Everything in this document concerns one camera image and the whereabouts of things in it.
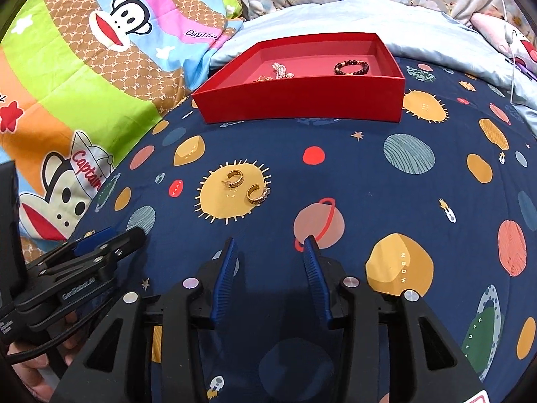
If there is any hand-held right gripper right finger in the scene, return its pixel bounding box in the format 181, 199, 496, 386
303, 236, 491, 403

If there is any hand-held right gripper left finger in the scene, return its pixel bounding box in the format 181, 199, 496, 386
50, 237, 240, 403

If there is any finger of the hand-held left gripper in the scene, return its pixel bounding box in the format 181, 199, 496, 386
14, 226, 148, 329
42, 227, 114, 261

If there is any gold hoop earring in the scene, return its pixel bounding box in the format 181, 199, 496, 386
245, 185, 270, 206
222, 170, 246, 189

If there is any red cardboard box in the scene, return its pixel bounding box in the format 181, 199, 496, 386
192, 31, 405, 124

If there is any dark bead bracelet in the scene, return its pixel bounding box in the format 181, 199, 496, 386
334, 61, 370, 76

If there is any person's left hand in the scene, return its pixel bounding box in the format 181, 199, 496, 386
8, 311, 80, 400

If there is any navy planet print blanket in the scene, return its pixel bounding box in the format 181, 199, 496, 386
69, 50, 537, 403

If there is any colourful cartoon monkey blanket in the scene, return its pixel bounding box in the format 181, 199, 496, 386
0, 0, 246, 261

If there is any white pillow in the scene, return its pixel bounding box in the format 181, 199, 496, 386
207, 2, 537, 110

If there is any pink printed pillow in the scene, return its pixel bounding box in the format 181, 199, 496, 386
470, 12, 537, 74

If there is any black braided cable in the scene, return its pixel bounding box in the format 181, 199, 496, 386
4, 298, 105, 364

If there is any thin white cable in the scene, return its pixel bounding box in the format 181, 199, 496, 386
499, 0, 518, 105

